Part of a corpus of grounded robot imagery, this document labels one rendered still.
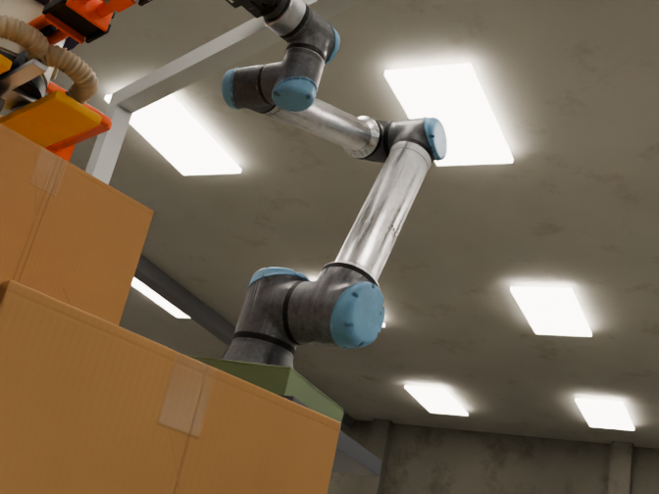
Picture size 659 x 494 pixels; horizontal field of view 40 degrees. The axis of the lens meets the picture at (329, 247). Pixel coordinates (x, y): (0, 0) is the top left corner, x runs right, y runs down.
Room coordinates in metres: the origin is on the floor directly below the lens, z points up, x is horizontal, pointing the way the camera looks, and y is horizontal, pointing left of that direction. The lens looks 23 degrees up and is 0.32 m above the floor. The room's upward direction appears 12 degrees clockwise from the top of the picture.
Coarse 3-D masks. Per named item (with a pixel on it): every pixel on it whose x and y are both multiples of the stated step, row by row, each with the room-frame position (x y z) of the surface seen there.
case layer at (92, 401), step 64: (0, 320) 0.72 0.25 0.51; (64, 320) 0.76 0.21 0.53; (0, 384) 0.74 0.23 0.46; (64, 384) 0.77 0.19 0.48; (128, 384) 0.81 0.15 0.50; (192, 384) 0.85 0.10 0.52; (0, 448) 0.75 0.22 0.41; (64, 448) 0.78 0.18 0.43; (128, 448) 0.82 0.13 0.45; (192, 448) 0.86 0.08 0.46; (256, 448) 0.91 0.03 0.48; (320, 448) 0.96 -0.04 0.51
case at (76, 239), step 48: (0, 144) 1.26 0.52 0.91; (0, 192) 1.28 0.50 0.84; (48, 192) 1.33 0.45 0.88; (96, 192) 1.38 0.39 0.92; (0, 240) 1.30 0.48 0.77; (48, 240) 1.34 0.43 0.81; (96, 240) 1.40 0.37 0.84; (144, 240) 1.46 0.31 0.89; (48, 288) 1.36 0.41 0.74; (96, 288) 1.42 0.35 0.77
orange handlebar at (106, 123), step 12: (84, 0) 1.30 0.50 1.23; (108, 0) 1.28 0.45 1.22; (120, 0) 1.28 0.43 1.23; (132, 0) 1.27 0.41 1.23; (108, 12) 1.32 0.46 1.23; (36, 24) 1.41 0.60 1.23; (48, 24) 1.40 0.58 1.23; (48, 36) 1.45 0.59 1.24; (60, 36) 1.43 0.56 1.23; (48, 84) 1.63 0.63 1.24; (108, 120) 1.73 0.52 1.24; (84, 132) 1.80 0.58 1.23; (96, 132) 1.78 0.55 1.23; (60, 144) 1.88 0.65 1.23; (72, 144) 1.86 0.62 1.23
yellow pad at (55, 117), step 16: (48, 96) 1.47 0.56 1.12; (64, 96) 1.46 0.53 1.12; (16, 112) 1.56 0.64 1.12; (32, 112) 1.52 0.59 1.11; (48, 112) 1.51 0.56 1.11; (64, 112) 1.49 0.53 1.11; (80, 112) 1.48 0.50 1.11; (16, 128) 1.60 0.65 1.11; (32, 128) 1.59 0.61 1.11; (48, 128) 1.57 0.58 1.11; (64, 128) 1.56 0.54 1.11; (80, 128) 1.54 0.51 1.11; (48, 144) 1.64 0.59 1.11
